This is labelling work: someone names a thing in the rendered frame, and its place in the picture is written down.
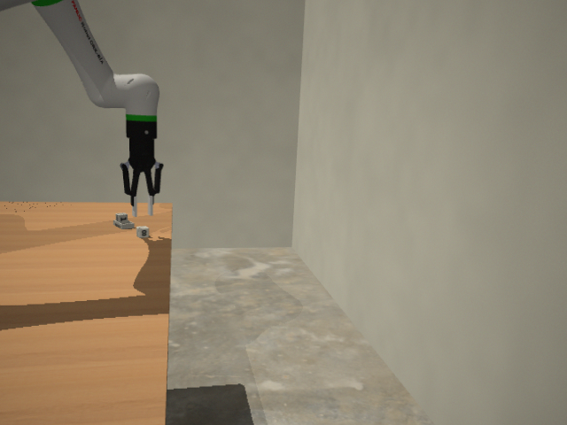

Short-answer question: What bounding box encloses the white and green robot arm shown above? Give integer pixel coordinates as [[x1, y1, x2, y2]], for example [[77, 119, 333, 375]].
[[0, 0, 159, 140]]

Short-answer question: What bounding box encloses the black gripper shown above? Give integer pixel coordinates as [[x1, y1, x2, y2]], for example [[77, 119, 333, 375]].
[[120, 139, 164, 217]]

